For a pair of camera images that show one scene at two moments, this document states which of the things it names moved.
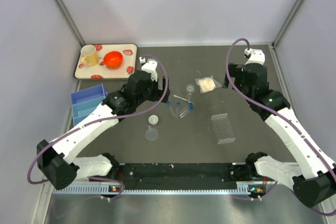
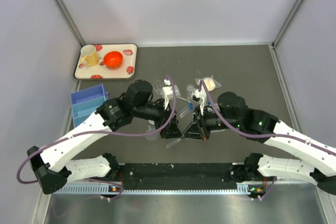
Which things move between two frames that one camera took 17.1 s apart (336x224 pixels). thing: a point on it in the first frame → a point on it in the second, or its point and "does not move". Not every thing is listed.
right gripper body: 235,71 → 202,123
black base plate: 176,176 does not move
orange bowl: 113,59 does not move
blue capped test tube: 178,105 → 168,145
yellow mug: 89,55 does not move
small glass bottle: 190,88 does not move
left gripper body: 157,94 → 161,121
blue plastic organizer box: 84,100 does not move
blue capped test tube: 189,107 does not move
